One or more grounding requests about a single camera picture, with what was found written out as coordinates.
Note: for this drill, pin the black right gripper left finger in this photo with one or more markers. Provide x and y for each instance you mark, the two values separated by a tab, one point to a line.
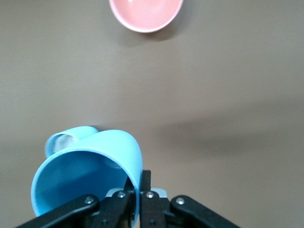
114	209

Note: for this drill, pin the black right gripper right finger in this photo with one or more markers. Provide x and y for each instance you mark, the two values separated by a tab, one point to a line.
146	209

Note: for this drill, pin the blue cup holding paper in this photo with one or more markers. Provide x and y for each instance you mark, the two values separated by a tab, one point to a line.
83	133

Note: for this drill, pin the pink bowl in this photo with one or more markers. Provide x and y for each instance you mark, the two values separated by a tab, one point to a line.
146	14

